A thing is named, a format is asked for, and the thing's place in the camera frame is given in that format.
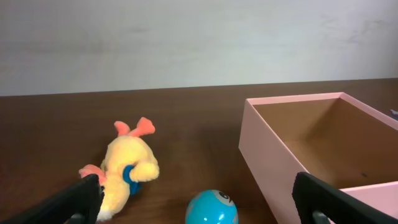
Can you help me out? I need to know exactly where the pink cardboard box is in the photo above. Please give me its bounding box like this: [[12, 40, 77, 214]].
[[239, 92, 397, 223]]

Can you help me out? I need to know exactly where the blue ball toy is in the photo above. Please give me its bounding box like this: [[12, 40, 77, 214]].
[[185, 190, 239, 224]]

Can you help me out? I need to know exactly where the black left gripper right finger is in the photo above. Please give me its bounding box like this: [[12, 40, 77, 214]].
[[292, 172, 397, 224]]

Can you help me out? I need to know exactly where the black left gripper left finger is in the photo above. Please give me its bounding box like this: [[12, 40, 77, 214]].
[[2, 174, 104, 224]]

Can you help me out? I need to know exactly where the yellow plush duck toy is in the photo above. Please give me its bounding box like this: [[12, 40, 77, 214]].
[[79, 117, 160, 222]]

